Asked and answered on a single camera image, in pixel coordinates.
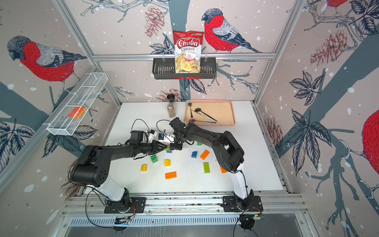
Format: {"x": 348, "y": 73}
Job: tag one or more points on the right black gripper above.
{"x": 172, "y": 146}

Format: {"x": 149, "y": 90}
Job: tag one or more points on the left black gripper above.
{"x": 155, "y": 146}

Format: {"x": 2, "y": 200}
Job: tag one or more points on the orange brick front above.
{"x": 170, "y": 175}

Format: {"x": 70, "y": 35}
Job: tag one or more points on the orange brick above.
{"x": 223, "y": 170}
{"x": 204, "y": 155}
{"x": 170, "y": 175}

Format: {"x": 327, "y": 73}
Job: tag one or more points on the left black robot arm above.
{"x": 92, "y": 170}

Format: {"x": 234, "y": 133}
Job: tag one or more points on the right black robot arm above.
{"x": 229, "y": 155}

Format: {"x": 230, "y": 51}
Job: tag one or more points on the purple spoon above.
{"x": 195, "y": 120}

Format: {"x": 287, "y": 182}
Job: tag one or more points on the glass spice shaker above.
{"x": 171, "y": 105}

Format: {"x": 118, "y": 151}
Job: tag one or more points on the black spoon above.
{"x": 198, "y": 110}

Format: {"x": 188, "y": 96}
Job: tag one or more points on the small grey spoon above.
{"x": 190, "y": 105}

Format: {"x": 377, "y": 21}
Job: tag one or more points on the orange brick centre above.
{"x": 204, "y": 155}

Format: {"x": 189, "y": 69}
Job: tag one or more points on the beige tray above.
{"x": 221, "y": 110}

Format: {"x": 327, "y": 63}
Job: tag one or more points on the lime green flat brick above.
{"x": 206, "y": 168}

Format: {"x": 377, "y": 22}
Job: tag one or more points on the orange flat brick right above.
{"x": 223, "y": 170}

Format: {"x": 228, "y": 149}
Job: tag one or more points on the Chuba cassava chips bag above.
{"x": 187, "y": 51}

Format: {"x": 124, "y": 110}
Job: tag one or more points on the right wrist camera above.
{"x": 164, "y": 138}

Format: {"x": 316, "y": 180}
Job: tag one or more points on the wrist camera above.
{"x": 138, "y": 137}
{"x": 164, "y": 138}

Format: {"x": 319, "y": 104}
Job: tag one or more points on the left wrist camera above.
{"x": 138, "y": 137}

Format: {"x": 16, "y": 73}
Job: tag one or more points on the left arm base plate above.
{"x": 126, "y": 205}

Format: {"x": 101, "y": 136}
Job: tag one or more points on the black wall basket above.
{"x": 164, "y": 69}

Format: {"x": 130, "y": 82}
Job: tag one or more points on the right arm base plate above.
{"x": 235, "y": 204}

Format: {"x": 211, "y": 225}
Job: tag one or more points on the orange block in wire basket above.
{"x": 77, "y": 112}

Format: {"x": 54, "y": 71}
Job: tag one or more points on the white wire wall basket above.
{"x": 84, "y": 96}

